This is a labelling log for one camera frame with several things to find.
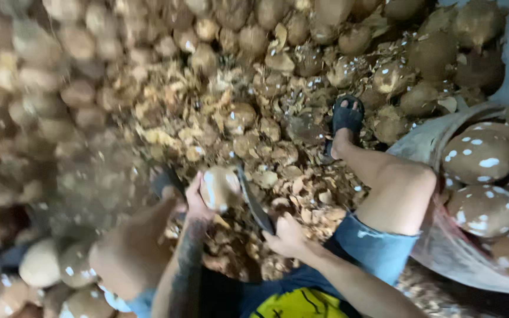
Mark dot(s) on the person's right hand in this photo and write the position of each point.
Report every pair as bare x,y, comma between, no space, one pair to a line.
290,238

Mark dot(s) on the person's left hand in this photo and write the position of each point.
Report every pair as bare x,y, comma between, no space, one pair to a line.
197,207

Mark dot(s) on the person's left fingers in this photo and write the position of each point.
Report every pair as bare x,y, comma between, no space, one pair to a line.
196,185

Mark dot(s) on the person's right fingers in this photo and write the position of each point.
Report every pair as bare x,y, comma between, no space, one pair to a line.
284,221

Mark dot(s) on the partly peeled brown coconut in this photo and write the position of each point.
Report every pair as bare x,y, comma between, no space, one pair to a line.
220,189

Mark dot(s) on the long dark knife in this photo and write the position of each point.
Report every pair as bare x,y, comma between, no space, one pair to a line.
252,201

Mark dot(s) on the black sandal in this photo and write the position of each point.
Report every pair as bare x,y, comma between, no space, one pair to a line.
347,117
166,179

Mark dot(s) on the heap of coconut husk shavings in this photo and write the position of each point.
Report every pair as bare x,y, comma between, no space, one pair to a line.
192,119

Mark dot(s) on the yellow printed shirt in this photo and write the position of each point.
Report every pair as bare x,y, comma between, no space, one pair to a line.
298,305

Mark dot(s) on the person's left leg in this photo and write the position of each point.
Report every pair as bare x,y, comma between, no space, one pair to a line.
133,256

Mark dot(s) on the person's leg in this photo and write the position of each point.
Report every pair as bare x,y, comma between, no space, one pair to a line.
389,190
133,256

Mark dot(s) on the blue denim shorts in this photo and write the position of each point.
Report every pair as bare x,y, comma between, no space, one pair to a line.
376,249

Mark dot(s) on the person's right leg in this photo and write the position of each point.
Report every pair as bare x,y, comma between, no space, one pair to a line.
389,190

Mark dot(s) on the grey plastic tub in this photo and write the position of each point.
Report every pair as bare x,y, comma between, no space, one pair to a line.
442,258

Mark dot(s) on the pile of pale trimmed coconuts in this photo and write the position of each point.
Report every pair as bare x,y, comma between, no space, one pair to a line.
40,264

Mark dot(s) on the heap of brown unpeeled coconuts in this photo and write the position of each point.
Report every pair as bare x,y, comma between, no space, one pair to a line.
77,44

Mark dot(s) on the pile of white-spotted coconuts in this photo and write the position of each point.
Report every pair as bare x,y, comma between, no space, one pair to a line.
480,157

